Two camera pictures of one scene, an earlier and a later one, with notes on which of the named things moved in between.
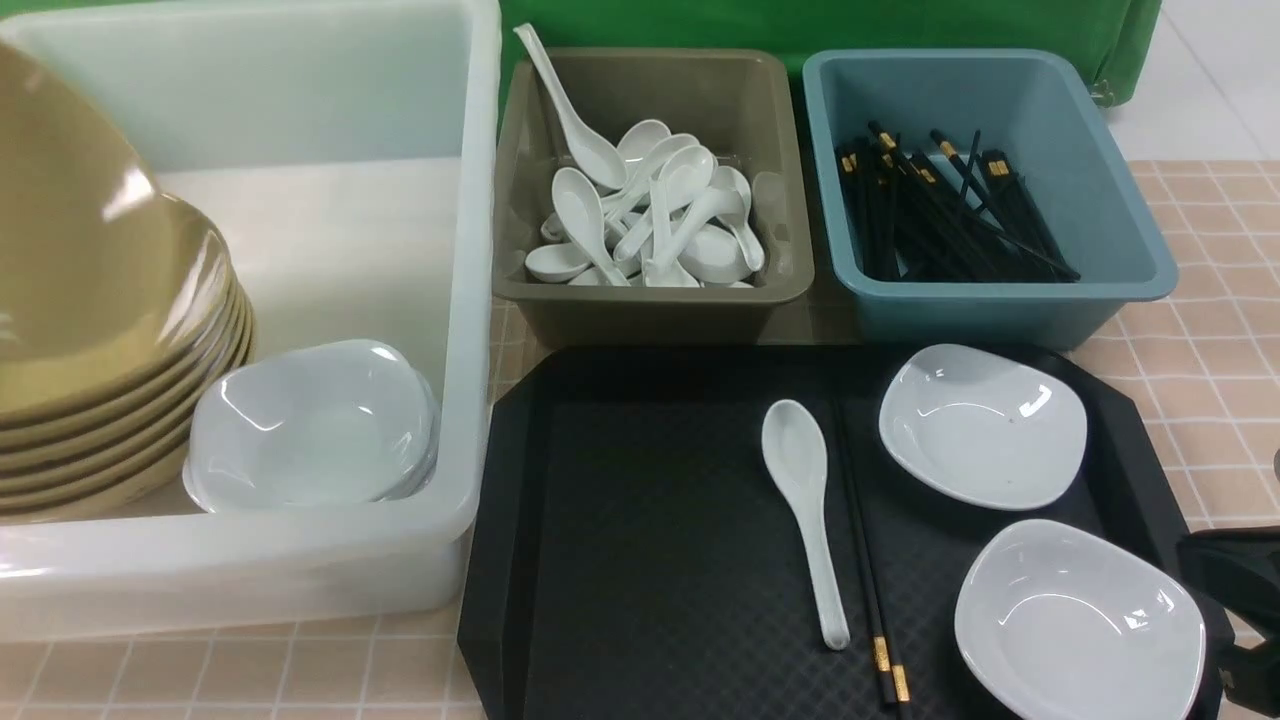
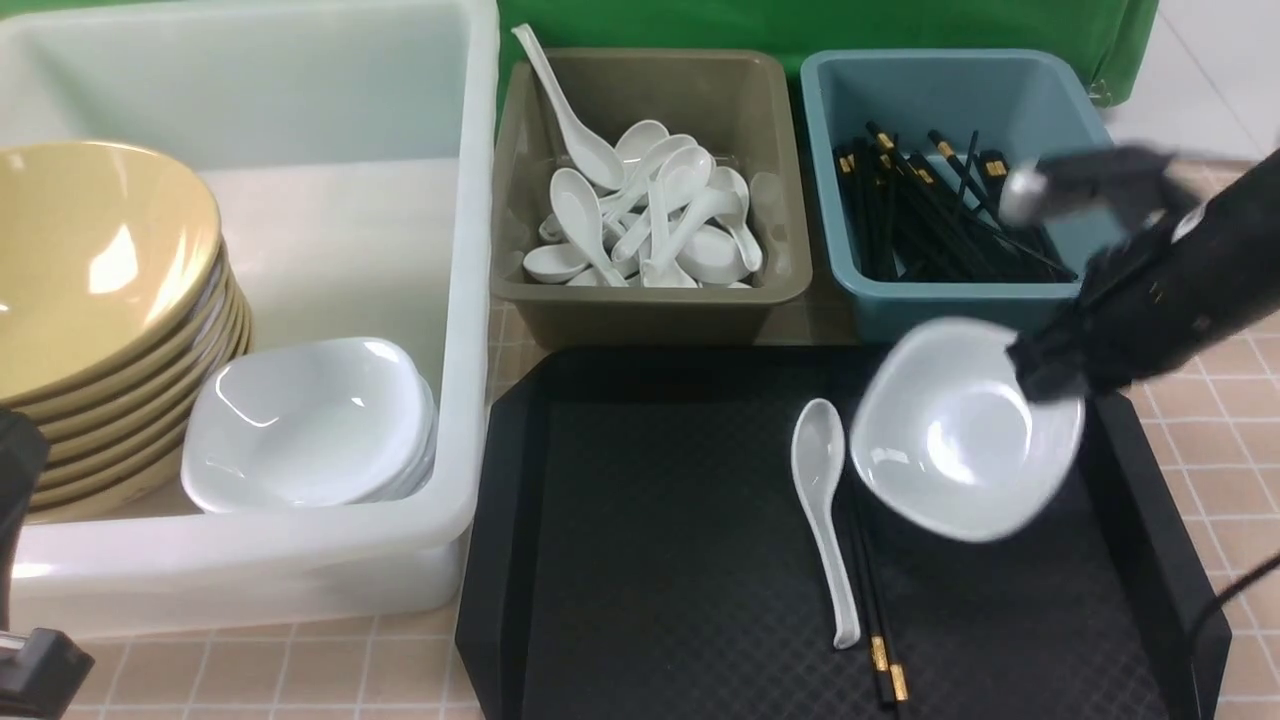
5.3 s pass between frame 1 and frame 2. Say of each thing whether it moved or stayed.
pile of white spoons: stayed
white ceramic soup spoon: moved
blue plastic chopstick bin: stayed
